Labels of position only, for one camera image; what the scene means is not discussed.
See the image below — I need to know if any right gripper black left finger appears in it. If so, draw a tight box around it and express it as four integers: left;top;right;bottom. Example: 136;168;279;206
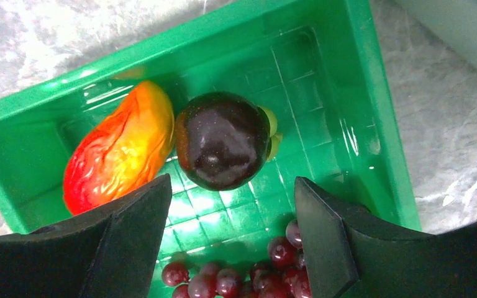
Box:
0;174;172;297

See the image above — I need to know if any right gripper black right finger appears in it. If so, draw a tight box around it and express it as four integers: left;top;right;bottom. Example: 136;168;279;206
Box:
294;177;477;297

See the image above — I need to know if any dark purple mangosteen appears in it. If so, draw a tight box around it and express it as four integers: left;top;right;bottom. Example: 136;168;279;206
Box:
175;91;283;191

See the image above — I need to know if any green plastic tray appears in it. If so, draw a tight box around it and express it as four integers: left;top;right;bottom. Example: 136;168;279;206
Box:
0;1;420;297

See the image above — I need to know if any purple grape bunch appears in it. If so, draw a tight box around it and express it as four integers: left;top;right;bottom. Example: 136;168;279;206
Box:
161;219;313;297

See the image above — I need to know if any red mango fruit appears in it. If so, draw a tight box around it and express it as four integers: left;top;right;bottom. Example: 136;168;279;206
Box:
63;81;175;215

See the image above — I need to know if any pale green lidded storage box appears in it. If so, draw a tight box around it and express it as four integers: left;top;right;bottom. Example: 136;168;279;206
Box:
397;0;477;68

